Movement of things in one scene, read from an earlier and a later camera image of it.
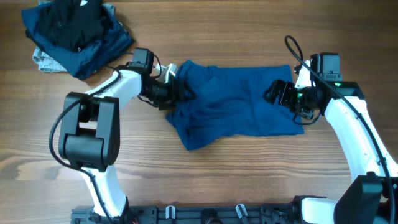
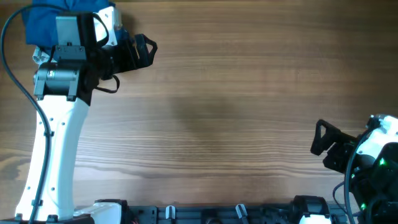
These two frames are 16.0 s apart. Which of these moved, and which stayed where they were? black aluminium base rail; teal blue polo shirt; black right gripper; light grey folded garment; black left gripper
Moved: teal blue polo shirt; black right gripper; black left gripper
Stayed: black aluminium base rail; light grey folded garment
